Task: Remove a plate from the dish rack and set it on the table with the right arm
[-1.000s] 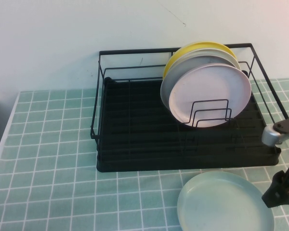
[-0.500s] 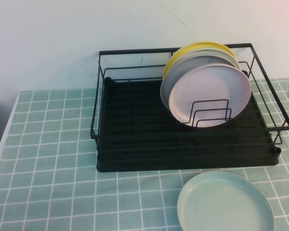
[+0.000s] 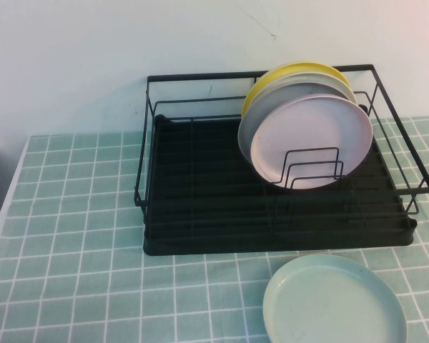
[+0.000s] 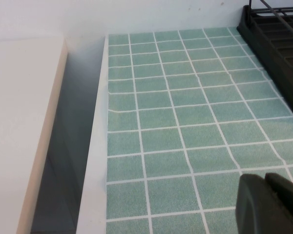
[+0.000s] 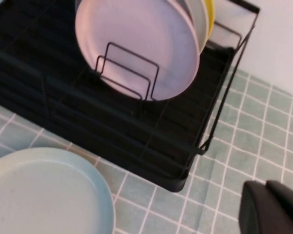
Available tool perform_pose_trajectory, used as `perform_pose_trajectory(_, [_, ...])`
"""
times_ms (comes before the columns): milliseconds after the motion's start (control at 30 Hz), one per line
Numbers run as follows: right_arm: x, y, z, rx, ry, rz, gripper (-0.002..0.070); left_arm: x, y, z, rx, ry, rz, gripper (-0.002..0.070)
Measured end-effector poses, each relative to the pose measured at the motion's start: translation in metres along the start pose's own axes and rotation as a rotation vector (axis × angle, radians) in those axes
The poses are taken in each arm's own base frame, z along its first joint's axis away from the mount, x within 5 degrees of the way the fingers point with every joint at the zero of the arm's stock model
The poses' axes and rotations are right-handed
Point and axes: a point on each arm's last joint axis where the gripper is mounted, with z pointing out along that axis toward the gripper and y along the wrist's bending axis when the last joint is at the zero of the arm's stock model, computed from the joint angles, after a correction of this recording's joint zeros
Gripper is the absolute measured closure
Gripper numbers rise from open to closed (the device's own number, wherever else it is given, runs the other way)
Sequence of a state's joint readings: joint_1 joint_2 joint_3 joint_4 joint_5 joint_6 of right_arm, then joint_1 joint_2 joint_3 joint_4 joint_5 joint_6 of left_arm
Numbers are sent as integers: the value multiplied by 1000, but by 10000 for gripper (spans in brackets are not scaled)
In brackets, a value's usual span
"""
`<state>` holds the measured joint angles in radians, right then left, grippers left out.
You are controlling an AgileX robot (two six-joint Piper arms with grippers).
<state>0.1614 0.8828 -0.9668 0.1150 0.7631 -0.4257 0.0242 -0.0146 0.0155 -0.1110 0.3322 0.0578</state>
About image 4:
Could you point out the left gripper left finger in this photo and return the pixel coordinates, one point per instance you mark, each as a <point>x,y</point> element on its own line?
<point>254,212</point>

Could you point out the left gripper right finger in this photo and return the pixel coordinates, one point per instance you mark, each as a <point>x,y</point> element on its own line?
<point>290,207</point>

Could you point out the green checkered tablecloth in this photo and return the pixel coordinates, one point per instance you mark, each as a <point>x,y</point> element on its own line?
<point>173,122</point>

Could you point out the white side table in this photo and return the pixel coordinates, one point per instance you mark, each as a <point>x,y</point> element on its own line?
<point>19,122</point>

